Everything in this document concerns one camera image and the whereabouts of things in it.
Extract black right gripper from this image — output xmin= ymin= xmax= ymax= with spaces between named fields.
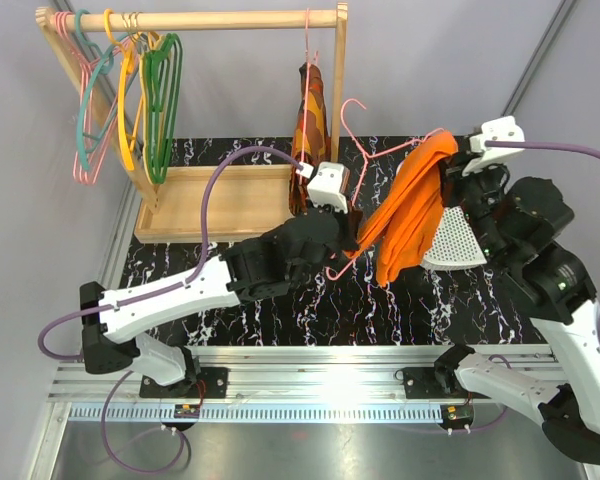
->
xmin=439 ymin=150 xmax=512 ymax=265

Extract orange trousers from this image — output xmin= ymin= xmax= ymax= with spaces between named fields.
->
xmin=348 ymin=130 xmax=458 ymax=287

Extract pink wire hanger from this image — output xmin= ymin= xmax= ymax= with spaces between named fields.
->
xmin=324 ymin=98 xmax=446 ymax=281
xmin=299 ymin=8 xmax=321 ymax=176

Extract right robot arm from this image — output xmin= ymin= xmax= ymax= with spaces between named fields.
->
xmin=433 ymin=151 xmax=600 ymax=465

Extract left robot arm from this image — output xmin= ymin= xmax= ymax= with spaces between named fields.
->
xmin=79 ymin=207 xmax=361 ymax=397

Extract camouflage patterned trousers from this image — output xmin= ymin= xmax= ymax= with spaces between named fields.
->
xmin=287 ymin=62 xmax=332 ymax=214

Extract green plastic hanger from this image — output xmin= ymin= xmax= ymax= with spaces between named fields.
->
xmin=141 ymin=33 xmax=183 ymax=185

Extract yellow plastic hanger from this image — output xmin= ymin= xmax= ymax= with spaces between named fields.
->
xmin=103 ymin=9 xmax=161 ymax=172

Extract pink empty hanger left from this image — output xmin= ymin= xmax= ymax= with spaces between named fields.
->
xmin=53 ymin=11 xmax=121 ymax=185

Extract teal plastic hanger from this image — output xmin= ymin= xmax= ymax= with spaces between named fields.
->
xmin=74 ymin=9 xmax=120 ymax=185

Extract white perforated plastic basket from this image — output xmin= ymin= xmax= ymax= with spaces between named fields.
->
xmin=420 ymin=207 xmax=487 ymax=271

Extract wooden clothes rack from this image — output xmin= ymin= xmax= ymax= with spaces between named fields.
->
xmin=36 ymin=3 xmax=348 ymax=243

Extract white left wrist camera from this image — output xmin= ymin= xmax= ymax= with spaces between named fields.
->
xmin=295 ymin=161 xmax=350 ymax=214

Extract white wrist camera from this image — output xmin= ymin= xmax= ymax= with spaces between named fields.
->
xmin=295 ymin=161 xmax=350 ymax=214
xmin=462 ymin=116 xmax=525 ymax=176

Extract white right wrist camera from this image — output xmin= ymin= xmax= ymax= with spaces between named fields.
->
xmin=462 ymin=116 xmax=525 ymax=176

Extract aluminium mounting rail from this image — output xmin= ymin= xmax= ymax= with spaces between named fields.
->
xmin=24 ymin=199 xmax=571 ymax=480

